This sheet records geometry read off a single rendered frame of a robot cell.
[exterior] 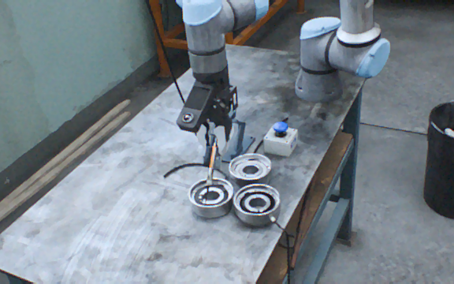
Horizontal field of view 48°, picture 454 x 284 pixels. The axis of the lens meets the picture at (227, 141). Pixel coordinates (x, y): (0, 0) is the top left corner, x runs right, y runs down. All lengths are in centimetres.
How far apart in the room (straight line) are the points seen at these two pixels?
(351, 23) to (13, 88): 186
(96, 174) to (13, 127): 148
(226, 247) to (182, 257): 10
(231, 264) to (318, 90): 69
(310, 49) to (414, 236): 109
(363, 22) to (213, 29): 52
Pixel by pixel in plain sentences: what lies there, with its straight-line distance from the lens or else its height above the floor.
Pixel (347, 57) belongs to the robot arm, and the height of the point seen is 98.
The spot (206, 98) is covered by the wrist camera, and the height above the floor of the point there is 109.
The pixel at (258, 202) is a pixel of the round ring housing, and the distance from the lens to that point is 118.
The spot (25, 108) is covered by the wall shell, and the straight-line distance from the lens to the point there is 284.
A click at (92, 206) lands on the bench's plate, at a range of 127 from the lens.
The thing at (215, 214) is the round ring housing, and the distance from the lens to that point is 115.
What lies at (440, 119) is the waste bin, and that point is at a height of 36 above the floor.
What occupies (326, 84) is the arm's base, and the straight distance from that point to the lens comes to 156.
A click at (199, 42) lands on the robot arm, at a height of 120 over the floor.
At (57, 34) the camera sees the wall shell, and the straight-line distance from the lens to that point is 295.
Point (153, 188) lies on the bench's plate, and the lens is 128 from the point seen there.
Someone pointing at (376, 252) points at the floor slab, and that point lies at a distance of 221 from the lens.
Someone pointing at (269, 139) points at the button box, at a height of 84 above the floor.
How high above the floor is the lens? 159
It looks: 34 degrees down
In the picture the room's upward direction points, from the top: 5 degrees counter-clockwise
